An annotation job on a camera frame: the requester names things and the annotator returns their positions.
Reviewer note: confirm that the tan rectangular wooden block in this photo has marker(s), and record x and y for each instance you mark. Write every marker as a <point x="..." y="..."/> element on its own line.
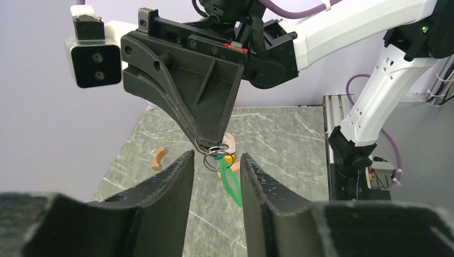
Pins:
<point x="235" y="167"/>

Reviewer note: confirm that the brown arch wooden block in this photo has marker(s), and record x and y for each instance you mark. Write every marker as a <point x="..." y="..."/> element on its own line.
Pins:
<point x="158" y="157"/>

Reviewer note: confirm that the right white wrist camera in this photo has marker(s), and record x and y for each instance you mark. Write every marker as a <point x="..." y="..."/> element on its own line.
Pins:
<point x="95" y="52"/>

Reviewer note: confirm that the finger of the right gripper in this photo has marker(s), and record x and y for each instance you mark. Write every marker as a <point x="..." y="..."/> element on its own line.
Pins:
<point x="208" y="85"/>
<point x="163" y="93"/>

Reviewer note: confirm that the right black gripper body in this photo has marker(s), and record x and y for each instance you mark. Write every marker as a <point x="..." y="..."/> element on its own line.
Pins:
<point x="235" y="34"/>

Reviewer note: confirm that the green key tag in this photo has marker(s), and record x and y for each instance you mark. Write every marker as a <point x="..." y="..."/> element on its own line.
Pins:
<point x="230" y="182"/>

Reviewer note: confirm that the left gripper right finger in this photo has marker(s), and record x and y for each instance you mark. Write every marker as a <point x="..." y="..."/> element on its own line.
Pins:
<point x="280" y="222"/>

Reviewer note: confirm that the silver key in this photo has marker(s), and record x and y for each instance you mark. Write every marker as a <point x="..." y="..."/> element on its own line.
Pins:
<point x="228" y="145"/>

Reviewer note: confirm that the yellow small wooden block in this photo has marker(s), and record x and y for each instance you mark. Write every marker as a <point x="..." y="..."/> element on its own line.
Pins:
<point x="230" y="159"/>

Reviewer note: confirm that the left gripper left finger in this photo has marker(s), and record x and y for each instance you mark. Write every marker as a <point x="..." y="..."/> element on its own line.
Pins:
<point x="148" y="219"/>

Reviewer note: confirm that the aluminium frame rail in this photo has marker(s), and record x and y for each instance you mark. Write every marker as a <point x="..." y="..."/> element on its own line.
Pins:
<point x="335" y="109"/>

